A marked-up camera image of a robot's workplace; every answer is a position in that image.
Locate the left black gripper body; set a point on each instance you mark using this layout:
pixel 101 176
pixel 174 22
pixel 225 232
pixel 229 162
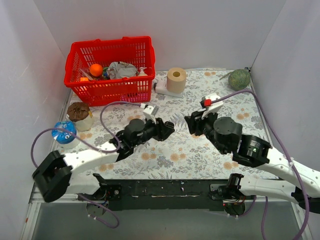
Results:
pixel 159 127

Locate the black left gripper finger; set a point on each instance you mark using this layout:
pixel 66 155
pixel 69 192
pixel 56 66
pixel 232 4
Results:
pixel 160 123
pixel 165 133

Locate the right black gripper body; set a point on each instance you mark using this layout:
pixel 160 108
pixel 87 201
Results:
pixel 199 124

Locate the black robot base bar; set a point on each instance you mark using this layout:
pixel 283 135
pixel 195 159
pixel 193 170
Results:
pixel 168 194

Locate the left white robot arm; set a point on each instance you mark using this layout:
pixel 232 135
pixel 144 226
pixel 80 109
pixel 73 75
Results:
pixel 60 174

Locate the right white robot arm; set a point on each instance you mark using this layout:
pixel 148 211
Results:
pixel 296 183

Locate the white lotion bottle lying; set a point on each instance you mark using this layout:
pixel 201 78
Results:
pixel 160 87

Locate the brown toilet paper roll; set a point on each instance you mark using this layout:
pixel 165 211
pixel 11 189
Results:
pixel 176 80

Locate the white pump bottle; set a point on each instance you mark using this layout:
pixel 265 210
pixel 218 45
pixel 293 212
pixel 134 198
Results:
pixel 142 72

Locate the green melon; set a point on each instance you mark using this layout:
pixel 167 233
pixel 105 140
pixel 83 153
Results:
pixel 238 79

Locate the crumpled silver snack bag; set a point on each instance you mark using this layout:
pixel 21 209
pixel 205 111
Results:
pixel 120 70

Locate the floral patterned table mat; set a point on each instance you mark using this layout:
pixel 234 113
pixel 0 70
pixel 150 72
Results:
pixel 172 152

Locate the red plastic shopping basket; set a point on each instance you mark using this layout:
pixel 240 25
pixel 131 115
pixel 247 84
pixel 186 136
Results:
pixel 103 71

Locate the brown-lid white jar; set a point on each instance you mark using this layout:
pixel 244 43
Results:
pixel 80 114

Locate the orange fruit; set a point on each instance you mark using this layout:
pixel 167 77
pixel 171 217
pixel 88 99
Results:
pixel 96 70

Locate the small orange block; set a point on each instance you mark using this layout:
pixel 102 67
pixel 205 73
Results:
pixel 84 79

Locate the clear plastic packet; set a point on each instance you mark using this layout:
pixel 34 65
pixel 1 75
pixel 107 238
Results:
pixel 86 74

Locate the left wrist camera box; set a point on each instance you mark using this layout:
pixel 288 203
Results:
pixel 150 112

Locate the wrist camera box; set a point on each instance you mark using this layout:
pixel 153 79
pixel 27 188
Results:
pixel 150 112
pixel 211 104

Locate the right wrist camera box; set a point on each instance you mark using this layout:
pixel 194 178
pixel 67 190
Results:
pixel 211 104

